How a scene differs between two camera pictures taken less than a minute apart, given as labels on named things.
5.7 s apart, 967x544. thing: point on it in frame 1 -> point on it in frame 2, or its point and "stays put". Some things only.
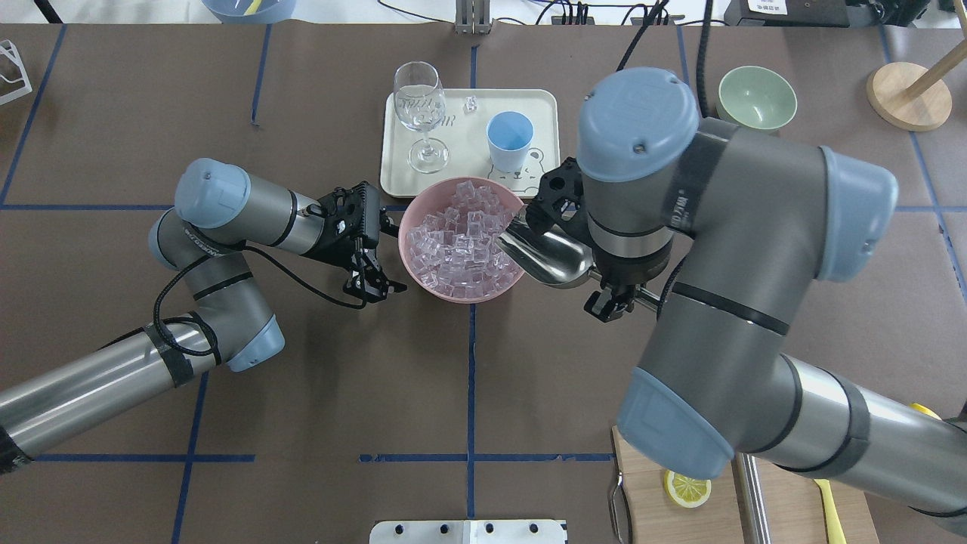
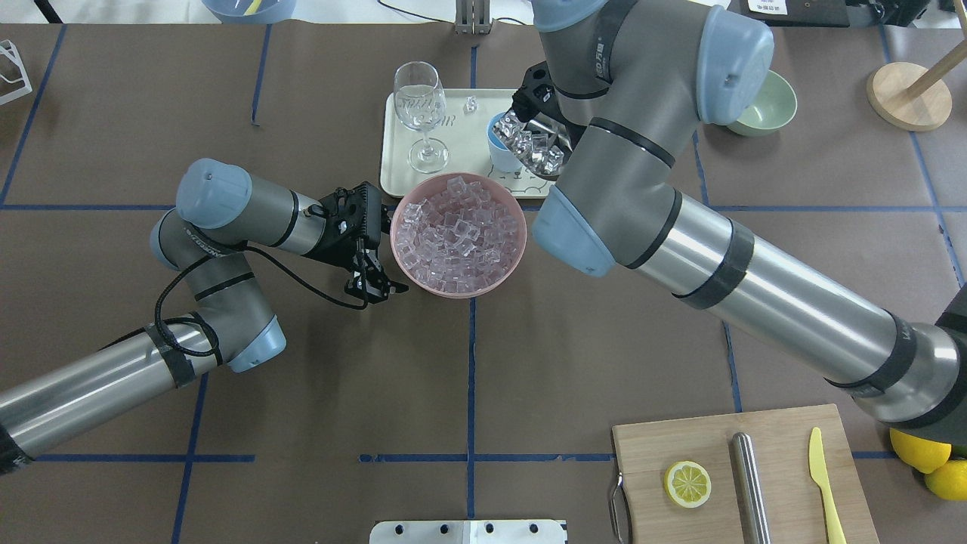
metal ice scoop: (558, 258) -> (542, 149)
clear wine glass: (421, 101) stays put
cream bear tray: (464, 131) stays put
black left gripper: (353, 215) stays put
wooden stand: (911, 97) stays put
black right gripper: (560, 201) -> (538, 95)
